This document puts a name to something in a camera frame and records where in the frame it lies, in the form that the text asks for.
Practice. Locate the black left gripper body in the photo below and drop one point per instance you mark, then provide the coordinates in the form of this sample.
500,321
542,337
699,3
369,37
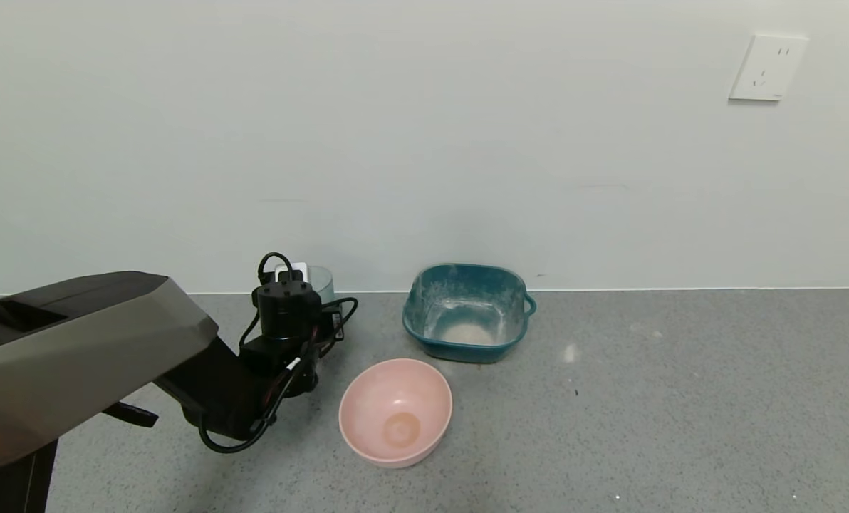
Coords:
285,310

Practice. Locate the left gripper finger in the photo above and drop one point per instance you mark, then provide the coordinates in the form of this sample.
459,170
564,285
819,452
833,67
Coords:
332,326

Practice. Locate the translucent ribbed plastic cup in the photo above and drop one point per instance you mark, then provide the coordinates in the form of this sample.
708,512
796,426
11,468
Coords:
321,285

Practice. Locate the white powder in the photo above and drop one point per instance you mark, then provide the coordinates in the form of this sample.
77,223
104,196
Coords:
467,333

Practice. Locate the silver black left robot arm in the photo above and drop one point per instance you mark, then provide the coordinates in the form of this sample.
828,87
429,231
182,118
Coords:
75,356

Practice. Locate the pink plastic bowl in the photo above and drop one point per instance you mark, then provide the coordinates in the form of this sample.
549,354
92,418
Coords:
396,417

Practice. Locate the teal square plastic tray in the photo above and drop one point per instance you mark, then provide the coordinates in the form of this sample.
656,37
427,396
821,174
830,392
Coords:
467,313

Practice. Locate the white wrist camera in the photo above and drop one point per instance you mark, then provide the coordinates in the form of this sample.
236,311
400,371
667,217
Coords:
298,271

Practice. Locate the white wall socket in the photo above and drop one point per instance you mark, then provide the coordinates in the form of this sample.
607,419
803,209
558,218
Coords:
768,68

